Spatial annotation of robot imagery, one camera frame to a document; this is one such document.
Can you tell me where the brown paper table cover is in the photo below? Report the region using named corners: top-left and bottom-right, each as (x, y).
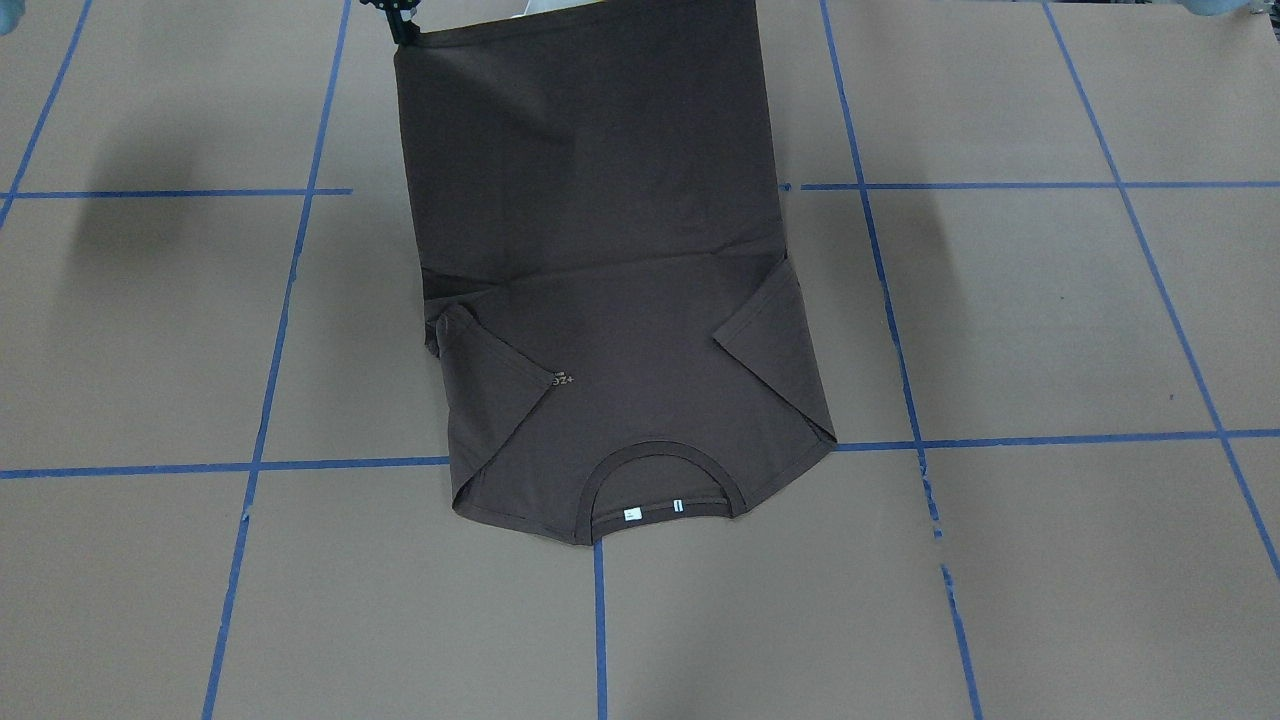
top-left (3, 1), bottom-right (1277, 719)

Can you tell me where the brown t-shirt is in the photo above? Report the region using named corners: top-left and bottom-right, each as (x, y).
top-left (394, 1), bottom-right (838, 546)

